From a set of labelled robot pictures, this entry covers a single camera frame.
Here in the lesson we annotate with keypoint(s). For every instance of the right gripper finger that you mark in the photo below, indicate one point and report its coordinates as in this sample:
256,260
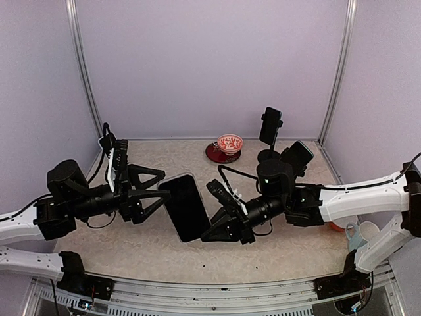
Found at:
222,231
220,220

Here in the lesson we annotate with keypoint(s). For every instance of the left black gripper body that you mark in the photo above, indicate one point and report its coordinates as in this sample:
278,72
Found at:
125,207

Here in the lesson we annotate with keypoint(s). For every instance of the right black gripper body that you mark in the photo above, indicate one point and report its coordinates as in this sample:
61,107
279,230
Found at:
242,225

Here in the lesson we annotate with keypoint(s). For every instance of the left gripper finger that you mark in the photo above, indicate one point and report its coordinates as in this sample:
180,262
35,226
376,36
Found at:
142,178
143,203

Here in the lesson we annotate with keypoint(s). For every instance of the phone pink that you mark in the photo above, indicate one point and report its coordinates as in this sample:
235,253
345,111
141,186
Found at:
185,207

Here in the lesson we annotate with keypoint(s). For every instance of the phone blue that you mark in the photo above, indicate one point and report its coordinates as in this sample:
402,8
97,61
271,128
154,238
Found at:
107,142
305,154

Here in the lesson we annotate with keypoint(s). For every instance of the black pole stand clamp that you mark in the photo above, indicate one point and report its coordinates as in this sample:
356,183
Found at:
268,153

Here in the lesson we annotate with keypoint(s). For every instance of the black pole stand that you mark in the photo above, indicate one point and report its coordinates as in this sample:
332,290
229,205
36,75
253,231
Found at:
290,157

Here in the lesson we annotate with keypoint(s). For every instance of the phone black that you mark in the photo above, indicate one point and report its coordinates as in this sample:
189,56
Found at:
271,122

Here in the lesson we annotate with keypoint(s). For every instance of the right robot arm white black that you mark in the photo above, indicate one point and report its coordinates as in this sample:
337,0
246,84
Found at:
314,204

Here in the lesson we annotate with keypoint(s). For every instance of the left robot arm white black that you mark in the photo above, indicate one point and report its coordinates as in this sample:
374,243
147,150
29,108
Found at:
70,199

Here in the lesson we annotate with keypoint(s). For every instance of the red saucer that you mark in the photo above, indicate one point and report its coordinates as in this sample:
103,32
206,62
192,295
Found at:
215,154

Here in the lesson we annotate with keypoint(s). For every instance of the red patterned teacup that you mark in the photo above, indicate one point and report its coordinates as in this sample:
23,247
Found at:
230,144

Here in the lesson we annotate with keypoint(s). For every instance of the orange white bowl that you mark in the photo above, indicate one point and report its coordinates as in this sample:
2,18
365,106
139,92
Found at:
335,227

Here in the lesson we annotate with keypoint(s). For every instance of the light blue mug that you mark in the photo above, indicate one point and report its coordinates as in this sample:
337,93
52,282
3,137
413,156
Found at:
356,235

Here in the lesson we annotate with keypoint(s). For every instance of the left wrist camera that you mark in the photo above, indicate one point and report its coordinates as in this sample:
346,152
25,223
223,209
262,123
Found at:
117,161

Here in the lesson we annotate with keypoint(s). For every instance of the front aluminium rail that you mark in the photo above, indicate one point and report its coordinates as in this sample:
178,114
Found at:
141,297

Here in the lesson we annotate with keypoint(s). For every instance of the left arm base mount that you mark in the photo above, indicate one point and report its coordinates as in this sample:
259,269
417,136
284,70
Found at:
77,281

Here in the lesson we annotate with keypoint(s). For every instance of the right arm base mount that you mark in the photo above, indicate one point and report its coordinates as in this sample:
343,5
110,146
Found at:
348,281

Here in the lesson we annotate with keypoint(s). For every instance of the left aluminium frame post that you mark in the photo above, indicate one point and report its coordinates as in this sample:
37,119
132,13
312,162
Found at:
72,14

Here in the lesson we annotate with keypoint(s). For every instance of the aluminium frame post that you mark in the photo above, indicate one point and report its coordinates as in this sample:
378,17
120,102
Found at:
340,70
72,14

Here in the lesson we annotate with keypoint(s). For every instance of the right aluminium frame post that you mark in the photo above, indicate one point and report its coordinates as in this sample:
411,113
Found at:
340,70

